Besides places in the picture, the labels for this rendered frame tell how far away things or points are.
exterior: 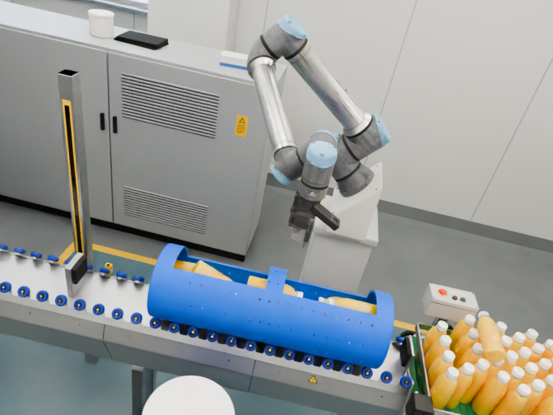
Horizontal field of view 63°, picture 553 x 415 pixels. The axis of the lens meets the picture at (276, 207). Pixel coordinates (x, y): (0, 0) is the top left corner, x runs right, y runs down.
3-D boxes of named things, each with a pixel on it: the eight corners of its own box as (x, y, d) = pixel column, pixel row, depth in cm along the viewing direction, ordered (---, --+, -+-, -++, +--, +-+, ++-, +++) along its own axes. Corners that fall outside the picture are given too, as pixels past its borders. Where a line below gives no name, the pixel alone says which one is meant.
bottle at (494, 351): (480, 357, 164) (471, 320, 180) (499, 364, 165) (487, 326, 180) (491, 346, 161) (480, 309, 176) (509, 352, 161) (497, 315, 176)
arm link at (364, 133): (360, 146, 220) (259, 29, 181) (391, 128, 212) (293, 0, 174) (364, 165, 209) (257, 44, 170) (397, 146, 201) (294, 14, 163)
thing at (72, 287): (81, 280, 187) (77, 252, 178) (90, 282, 187) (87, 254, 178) (67, 296, 178) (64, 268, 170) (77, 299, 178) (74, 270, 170)
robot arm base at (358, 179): (340, 187, 232) (329, 172, 229) (371, 166, 226) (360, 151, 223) (342, 202, 215) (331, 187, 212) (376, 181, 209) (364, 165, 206)
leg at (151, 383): (146, 411, 241) (147, 333, 206) (156, 413, 241) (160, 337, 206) (141, 421, 236) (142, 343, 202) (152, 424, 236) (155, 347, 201)
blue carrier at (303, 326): (170, 283, 192) (174, 229, 177) (370, 329, 189) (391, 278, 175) (144, 331, 167) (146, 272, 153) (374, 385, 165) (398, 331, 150)
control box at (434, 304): (421, 298, 203) (429, 282, 197) (465, 308, 202) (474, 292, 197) (424, 314, 194) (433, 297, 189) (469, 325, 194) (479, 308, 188)
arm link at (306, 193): (329, 179, 144) (327, 193, 136) (325, 191, 147) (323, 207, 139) (302, 172, 144) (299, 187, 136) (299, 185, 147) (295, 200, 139)
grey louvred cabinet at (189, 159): (28, 171, 406) (1, 0, 326) (257, 228, 394) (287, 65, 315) (-15, 202, 360) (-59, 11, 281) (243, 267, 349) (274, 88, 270)
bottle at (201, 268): (201, 258, 171) (239, 282, 176) (190, 272, 171) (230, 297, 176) (201, 263, 164) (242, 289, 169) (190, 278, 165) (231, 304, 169)
